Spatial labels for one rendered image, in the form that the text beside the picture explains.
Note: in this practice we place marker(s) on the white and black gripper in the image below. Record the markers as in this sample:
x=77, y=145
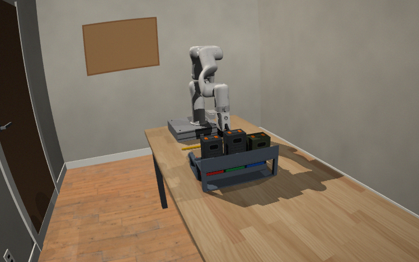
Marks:
x=222, y=122

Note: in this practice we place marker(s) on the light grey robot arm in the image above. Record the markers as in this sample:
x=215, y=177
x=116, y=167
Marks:
x=204, y=84

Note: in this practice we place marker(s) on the olive green tool case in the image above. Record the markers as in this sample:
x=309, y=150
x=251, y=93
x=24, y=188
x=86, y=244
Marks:
x=257, y=141

